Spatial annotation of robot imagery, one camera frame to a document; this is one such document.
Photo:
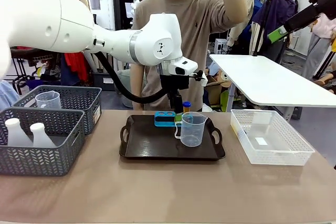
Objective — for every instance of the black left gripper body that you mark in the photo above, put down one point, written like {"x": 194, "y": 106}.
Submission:
{"x": 174, "y": 83}

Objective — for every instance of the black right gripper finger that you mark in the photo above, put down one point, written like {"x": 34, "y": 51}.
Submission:
{"x": 302, "y": 15}
{"x": 278, "y": 34}

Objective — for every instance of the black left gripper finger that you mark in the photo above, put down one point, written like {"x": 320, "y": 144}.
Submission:
{"x": 179, "y": 106}
{"x": 172, "y": 102}

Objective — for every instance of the amber vial with blue cap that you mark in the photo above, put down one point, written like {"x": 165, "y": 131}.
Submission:
{"x": 187, "y": 107}

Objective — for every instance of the clear plastic measuring cup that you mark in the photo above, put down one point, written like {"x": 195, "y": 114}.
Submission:
{"x": 193, "y": 134}
{"x": 48, "y": 100}

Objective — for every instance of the person's right forearm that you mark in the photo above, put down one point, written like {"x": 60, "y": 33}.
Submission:
{"x": 137, "y": 82}

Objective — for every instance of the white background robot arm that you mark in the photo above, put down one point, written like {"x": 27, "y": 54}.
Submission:
{"x": 135, "y": 6}

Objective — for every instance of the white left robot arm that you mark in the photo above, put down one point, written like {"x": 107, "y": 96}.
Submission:
{"x": 52, "y": 24}

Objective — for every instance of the person's right hand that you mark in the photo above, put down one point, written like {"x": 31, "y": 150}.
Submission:
{"x": 137, "y": 106}

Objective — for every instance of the blue test tube rack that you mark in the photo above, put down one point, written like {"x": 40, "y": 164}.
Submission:
{"x": 164, "y": 121}

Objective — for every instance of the figure in purple jacket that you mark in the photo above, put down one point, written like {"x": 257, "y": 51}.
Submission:
{"x": 275, "y": 11}

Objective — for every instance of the mannequin with beige coat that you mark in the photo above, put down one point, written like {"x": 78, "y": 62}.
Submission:
{"x": 242, "y": 30}

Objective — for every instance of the mannequin in pink top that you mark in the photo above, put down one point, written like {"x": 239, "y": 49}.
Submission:
{"x": 321, "y": 45}

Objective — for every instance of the dark brown serving tray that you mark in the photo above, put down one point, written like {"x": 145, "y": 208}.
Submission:
{"x": 157, "y": 142}

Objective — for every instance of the white folding table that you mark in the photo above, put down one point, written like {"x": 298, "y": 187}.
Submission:
{"x": 262, "y": 77}

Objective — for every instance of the seated person in grey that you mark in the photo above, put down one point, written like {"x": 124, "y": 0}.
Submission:
{"x": 124, "y": 85}

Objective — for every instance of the black box of paper rolls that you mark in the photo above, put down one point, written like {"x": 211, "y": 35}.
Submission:
{"x": 103, "y": 79}

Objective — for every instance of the person's beige sweater torso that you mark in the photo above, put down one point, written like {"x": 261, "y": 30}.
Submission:
{"x": 204, "y": 19}

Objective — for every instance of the white sticker in basket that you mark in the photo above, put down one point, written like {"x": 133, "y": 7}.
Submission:
{"x": 261, "y": 141}

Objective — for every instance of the small grey plastic basket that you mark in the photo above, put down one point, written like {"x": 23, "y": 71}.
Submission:
{"x": 76, "y": 103}

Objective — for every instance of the red dress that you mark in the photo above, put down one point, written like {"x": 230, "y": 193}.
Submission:
{"x": 76, "y": 66}

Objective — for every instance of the white plastic basket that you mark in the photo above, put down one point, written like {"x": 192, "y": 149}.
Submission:
{"x": 275, "y": 155}

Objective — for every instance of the white plastic bottle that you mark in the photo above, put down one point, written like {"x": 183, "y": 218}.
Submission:
{"x": 42, "y": 137}
{"x": 15, "y": 134}

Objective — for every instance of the large grey plastic basket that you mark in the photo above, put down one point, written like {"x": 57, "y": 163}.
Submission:
{"x": 39, "y": 161}

